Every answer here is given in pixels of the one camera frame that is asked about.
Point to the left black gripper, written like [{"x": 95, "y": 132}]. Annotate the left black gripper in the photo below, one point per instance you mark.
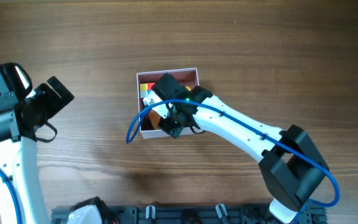
[{"x": 58, "y": 102}]

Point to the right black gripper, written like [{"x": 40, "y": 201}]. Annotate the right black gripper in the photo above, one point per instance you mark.
[{"x": 173, "y": 125}]

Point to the brown plush capybara toy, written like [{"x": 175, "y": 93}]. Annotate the brown plush capybara toy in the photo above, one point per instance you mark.
[{"x": 154, "y": 118}]

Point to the white cardboard box pink interior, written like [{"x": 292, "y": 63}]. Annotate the white cardboard box pink interior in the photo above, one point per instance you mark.
[{"x": 185, "y": 76}]

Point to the multicoloured puzzle cube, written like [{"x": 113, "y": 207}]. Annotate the multicoloured puzzle cube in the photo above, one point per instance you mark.
[{"x": 145, "y": 89}]

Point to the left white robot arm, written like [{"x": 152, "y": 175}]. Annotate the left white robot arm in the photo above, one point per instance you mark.
[{"x": 21, "y": 198}]

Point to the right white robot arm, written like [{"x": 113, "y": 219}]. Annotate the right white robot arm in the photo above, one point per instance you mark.
[{"x": 289, "y": 161}]

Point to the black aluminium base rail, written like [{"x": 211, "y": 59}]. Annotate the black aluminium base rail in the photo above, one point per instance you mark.
[{"x": 245, "y": 214}]

